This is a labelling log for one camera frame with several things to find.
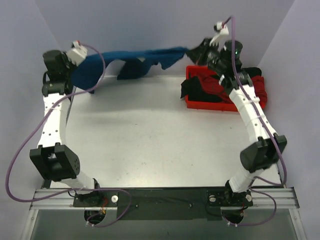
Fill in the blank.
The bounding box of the blue t shirt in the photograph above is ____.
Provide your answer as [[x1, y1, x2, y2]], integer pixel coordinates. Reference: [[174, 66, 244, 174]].
[[71, 46, 189, 90]]

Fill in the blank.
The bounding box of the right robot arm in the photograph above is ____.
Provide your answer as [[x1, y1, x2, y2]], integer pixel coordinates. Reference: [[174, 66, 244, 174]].
[[186, 37, 287, 205]]

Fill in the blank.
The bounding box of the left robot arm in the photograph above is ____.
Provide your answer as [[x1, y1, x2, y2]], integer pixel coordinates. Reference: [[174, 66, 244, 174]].
[[29, 46, 103, 206]]

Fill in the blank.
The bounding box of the red t shirt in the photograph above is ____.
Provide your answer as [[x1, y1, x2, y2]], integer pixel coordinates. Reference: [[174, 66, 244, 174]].
[[193, 71, 268, 106]]

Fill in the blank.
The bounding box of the black t shirt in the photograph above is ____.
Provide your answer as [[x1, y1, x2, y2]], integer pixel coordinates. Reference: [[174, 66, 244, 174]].
[[180, 67, 262, 102]]

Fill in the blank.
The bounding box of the red plastic bin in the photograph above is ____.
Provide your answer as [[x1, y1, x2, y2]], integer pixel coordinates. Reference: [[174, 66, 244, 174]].
[[185, 65, 268, 113]]

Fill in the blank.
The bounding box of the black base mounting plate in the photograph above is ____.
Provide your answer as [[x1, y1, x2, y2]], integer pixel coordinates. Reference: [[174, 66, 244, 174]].
[[72, 186, 253, 223]]

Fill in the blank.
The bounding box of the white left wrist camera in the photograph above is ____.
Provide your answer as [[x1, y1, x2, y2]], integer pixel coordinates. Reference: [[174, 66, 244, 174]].
[[66, 40, 88, 66]]

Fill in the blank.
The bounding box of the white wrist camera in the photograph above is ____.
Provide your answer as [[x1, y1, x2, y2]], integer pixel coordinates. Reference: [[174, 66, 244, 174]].
[[66, 40, 88, 66], [209, 21, 229, 46]]

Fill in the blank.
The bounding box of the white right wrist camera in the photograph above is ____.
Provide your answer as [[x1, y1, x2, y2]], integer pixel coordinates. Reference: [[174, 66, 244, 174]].
[[209, 21, 229, 46]]

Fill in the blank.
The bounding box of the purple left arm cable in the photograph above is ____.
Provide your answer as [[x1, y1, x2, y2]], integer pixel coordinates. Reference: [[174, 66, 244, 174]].
[[5, 41, 132, 228]]

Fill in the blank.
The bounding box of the aluminium front rail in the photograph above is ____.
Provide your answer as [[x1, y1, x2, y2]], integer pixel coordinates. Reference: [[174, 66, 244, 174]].
[[30, 188, 300, 210]]

